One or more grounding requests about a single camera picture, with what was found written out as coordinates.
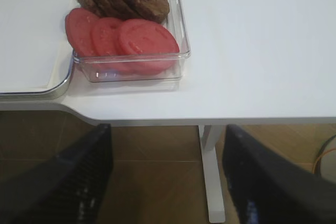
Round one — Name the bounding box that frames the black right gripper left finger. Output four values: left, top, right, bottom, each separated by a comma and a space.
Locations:
1, 124, 113, 223

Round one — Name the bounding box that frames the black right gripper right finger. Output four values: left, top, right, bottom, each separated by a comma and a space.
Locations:
222, 124, 335, 223

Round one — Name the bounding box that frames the round grey base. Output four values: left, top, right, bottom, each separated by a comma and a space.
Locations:
314, 135, 335, 184

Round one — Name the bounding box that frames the white table leg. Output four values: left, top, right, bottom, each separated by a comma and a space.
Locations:
198, 125, 226, 223

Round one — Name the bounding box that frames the silver metal tray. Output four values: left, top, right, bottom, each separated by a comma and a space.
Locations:
1, 0, 76, 99

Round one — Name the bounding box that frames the middle tomato slice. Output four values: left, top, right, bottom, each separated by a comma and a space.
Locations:
91, 17, 128, 74

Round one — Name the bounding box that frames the tomato slice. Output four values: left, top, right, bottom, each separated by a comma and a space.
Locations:
91, 17, 128, 74
65, 8, 99, 57
118, 19, 180, 75

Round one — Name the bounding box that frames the front tomato slice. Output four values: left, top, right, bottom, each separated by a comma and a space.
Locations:
118, 19, 180, 75

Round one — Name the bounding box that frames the rear tomato slice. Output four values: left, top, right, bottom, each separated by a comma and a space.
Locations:
65, 8, 99, 57

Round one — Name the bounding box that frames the clear plastic container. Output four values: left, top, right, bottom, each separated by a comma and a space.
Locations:
66, 0, 191, 82

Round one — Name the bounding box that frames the orange cable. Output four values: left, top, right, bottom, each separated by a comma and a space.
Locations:
312, 147, 336, 174

